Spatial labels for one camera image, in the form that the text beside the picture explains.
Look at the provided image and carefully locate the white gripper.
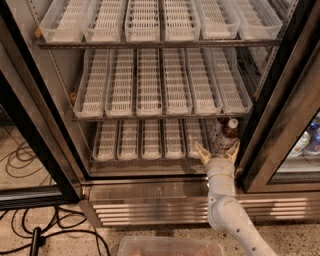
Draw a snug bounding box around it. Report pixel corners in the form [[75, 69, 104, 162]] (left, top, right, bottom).
[[194, 140, 240, 178]]

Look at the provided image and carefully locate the black cable plug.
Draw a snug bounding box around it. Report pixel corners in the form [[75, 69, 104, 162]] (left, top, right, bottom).
[[29, 227, 46, 256]]

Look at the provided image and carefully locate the black floor cable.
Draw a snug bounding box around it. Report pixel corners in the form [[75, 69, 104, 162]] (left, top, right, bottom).
[[0, 205, 112, 256]]

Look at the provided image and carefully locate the shelf tray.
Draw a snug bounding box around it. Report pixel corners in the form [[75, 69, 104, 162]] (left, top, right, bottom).
[[125, 0, 160, 42], [74, 49, 109, 119], [105, 49, 134, 117], [162, 48, 193, 115], [164, 119, 186, 159], [93, 120, 117, 162], [136, 49, 162, 116], [83, 0, 127, 43], [142, 120, 161, 160], [185, 48, 223, 115], [185, 119, 209, 159], [163, 0, 201, 42], [211, 48, 252, 114], [39, 0, 91, 43], [207, 118, 216, 155], [195, 0, 240, 40], [230, 0, 282, 40], [117, 120, 138, 160]]

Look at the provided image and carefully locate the clear plastic container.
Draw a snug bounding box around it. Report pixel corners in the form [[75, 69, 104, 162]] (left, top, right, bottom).
[[117, 236, 225, 256]]

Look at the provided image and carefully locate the brown bottle with white cap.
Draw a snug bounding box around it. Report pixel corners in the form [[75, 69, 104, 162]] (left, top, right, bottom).
[[213, 118, 239, 155]]

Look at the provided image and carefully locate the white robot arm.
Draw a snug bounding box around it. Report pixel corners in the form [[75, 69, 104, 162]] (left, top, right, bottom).
[[194, 140, 277, 256]]

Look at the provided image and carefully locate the stainless steel fridge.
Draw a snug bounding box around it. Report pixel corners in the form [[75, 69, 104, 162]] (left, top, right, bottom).
[[0, 0, 320, 227]]

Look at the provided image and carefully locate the blue bottle behind glass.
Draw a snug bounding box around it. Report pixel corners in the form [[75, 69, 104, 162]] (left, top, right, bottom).
[[304, 115, 320, 156]]

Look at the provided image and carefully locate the white bottle behind glass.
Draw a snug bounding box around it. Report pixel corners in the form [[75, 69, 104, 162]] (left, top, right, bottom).
[[288, 132, 310, 158]]

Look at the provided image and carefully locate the open glass fridge door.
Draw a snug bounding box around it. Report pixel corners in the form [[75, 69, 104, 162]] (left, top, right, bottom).
[[0, 45, 82, 210]]

